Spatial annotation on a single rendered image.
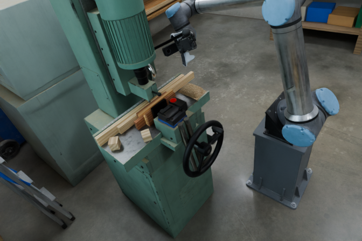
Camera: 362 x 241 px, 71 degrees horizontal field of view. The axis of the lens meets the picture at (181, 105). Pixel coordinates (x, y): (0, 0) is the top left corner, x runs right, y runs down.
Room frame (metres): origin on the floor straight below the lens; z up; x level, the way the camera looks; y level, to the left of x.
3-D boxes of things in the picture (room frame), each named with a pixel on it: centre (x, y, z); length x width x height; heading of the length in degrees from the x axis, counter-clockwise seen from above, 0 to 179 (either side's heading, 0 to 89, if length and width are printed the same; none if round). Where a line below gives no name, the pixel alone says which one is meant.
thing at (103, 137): (1.05, 0.18, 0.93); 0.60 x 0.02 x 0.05; 131
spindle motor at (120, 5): (1.05, 0.15, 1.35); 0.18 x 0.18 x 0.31
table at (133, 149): (0.95, 0.10, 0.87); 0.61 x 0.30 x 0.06; 131
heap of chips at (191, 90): (1.13, -0.08, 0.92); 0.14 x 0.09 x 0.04; 41
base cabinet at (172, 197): (1.14, 0.23, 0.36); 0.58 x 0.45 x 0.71; 41
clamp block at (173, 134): (0.89, 0.04, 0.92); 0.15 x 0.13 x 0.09; 131
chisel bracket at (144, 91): (1.06, 0.17, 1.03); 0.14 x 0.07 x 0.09; 41
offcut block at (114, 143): (0.83, 0.33, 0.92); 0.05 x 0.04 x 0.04; 178
